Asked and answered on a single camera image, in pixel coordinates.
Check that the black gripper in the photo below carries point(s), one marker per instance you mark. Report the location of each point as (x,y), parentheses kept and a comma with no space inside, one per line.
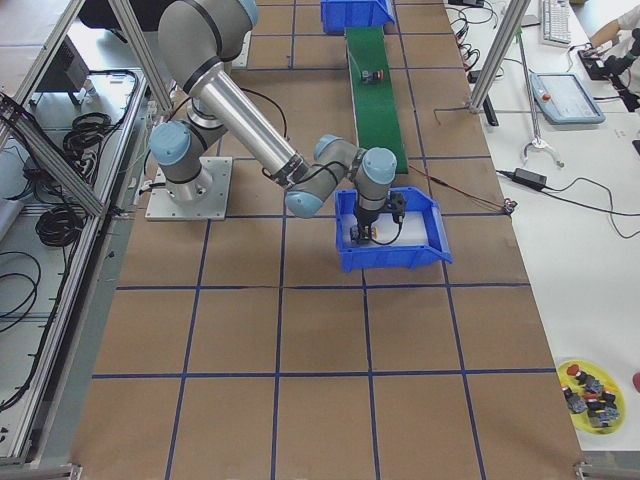
(364,217)

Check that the yellow push button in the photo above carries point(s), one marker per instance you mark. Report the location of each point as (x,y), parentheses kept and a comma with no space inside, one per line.
(361,235)

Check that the red push button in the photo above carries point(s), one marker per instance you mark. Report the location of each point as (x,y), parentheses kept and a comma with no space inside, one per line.
(372,77)

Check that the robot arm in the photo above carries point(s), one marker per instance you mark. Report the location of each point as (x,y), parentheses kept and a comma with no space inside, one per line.
(197,40)

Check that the yellow plate of buttons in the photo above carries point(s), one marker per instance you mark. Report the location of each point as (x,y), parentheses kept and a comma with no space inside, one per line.
(594,400)

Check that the white foam pad right bin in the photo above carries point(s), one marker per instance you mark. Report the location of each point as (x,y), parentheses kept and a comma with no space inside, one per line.
(413,232)

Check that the blue bin right side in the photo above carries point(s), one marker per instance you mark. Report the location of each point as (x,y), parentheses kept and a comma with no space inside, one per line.
(411,257)

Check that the blue bin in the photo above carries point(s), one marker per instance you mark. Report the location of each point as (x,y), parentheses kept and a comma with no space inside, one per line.
(411,257)
(338,15)

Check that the green conveyor belt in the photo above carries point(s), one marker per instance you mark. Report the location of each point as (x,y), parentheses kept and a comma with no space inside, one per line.
(374,105)

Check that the black power adapter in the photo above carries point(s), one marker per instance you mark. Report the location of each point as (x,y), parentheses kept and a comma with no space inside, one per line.
(529,179)

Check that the blue bin left side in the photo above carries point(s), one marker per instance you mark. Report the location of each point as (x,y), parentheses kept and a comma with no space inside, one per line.
(338,15)

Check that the teach pendant tablet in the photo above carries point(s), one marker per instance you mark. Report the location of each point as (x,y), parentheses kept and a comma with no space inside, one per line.
(564,100)

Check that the white keyboard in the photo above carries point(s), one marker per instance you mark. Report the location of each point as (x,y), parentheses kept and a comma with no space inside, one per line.
(554,22)

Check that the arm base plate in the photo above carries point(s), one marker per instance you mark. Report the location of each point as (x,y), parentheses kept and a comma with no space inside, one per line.
(203,198)

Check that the aluminium frame post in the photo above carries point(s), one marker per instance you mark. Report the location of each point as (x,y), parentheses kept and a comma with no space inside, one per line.
(510,23)

